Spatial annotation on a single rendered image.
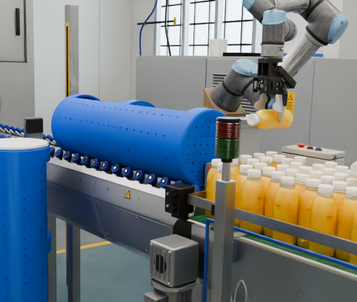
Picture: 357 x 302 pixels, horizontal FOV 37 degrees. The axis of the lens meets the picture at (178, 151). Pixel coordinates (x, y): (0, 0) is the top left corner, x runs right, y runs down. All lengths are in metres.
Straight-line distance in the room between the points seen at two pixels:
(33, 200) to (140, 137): 0.59
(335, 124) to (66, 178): 1.98
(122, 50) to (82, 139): 5.44
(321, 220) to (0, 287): 1.47
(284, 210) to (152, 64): 3.58
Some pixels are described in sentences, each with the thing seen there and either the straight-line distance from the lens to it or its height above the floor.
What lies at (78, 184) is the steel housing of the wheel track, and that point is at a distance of 2.38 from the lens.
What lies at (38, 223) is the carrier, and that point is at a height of 0.71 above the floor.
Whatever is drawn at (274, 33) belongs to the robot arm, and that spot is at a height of 1.49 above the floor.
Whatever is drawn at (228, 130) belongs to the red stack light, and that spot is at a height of 1.23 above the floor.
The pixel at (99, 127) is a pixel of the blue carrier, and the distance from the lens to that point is 2.20.
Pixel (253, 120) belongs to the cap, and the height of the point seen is 1.21.
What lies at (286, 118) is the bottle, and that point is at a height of 1.21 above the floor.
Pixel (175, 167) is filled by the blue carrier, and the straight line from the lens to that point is 1.86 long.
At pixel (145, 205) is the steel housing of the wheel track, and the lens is 2.02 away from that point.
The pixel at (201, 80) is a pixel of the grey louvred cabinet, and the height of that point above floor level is 1.25.
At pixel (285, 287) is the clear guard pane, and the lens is 1.45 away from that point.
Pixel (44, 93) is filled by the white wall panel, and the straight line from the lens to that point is 7.21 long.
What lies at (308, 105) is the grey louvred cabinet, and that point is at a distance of 3.56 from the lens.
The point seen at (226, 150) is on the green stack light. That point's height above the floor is 1.18.
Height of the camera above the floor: 1.39
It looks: 9 degrees down
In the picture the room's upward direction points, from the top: 2 degrees clockwise
